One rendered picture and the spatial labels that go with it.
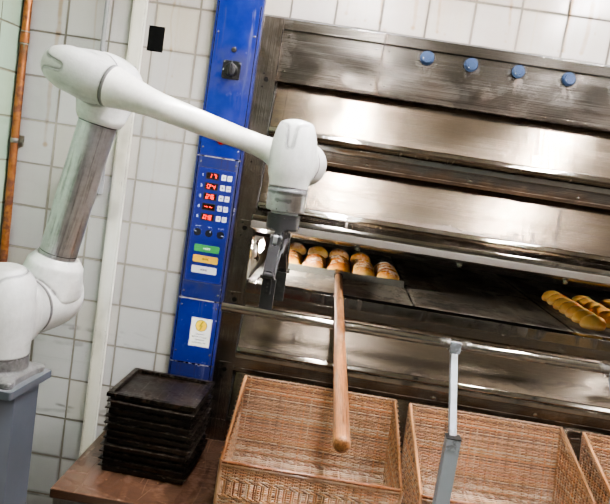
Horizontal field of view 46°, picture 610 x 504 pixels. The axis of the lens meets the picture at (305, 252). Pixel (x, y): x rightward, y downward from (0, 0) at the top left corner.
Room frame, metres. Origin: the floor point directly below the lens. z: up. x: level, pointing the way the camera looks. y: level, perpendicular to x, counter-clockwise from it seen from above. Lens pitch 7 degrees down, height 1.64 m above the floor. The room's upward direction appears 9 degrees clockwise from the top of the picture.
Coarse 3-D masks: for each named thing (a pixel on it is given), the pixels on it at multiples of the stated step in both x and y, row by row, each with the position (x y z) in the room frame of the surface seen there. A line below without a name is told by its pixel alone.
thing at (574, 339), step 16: (256, 288) 2.52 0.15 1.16; (288, 288) 2.51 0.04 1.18; (304, 288) 2.56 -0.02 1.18; (320, 304) 2.51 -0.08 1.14; (352, 304) 2.50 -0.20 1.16; (368, 304) 2.50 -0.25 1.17; (384, 304) 2.50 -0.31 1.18; (400, 304) 2.54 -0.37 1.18; (416, 320) 2.49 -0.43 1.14; (432, 320) 2.49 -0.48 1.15; (448, 320) 2.49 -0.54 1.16; (464, 320) 2.48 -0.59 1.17; (480, 320) 2.48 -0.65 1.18; (496, 320) 2.52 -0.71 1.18; (528, 336) 2.47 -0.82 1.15; (544, 336) 2.47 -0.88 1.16; (560, 336) 2.47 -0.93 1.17; (576, 336) 2.47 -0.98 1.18; (592, 336) 2.50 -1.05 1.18
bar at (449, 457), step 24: (240, 312) 2.14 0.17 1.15; (264, 312) 2.14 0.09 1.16; (288, 312) 2.15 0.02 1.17; (384, 336) 2.12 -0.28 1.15; (408, 336) 2.12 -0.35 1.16; (432, 336) 2.13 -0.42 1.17; (456, 360) 2.09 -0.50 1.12; (528, 360) 2.11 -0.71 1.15; (552, 360) 2.10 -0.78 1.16; (576, 360) 2.11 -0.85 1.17; (456, 384) 2.03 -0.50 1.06; (456, 408) 1.98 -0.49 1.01; (456, 432) 1.92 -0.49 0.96; (456, 456) 1.89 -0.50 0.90
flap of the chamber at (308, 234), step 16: (256, 224) 2.37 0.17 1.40; (320, 240) 2.47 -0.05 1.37; (336, 240) 2.36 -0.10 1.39; (352, 240) 2.35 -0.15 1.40; (368, 240) 2.35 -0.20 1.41; (416, 256) 2.49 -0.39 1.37; (432, 256) 2.35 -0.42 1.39; (448, 256) 2.34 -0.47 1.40; (464, 256) 2.34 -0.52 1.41; (480, 256) 2.34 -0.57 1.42; (512, 272) 2.51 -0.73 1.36; (528, 272) 2.37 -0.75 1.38; (544, 272) 2.33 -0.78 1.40; (560, 272) 2.33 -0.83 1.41; (576, 272) 2.33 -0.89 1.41
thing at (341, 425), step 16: (336, 288) 2.52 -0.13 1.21; (336, 304) 2.24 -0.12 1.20; (336, 320) 2.01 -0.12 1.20; (336, 336) 1.82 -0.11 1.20; (336, 352) 1.67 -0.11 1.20; (336, 368) 1.54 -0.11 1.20; (336, 384) 1.43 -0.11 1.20; (336, 400) 1.33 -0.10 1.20; (336, 416) 1.24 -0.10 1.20; (336, 432) 1.17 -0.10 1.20; (336, 448) 1.14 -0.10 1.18
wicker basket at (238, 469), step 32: (256, 384) 2.47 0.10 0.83; (288, 384) 2.47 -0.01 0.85; (256, 416) 2.44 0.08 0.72; (288, 416) 2.44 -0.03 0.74; (384, 416) 2.45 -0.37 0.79; (224, 448) 2.07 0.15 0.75; (256, 448) 2.41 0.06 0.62; (320, 448) 2.42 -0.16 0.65; (352, 448) 2.42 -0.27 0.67; (384, 448) 2.42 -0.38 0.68; (224, 480) 2.01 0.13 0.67; (256, 480) 2.01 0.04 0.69; (288, 480) 2.01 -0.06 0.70; (320, 480) 2.01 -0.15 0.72; (352, 480) 2.33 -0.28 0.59; (384, 480) 2.36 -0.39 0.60
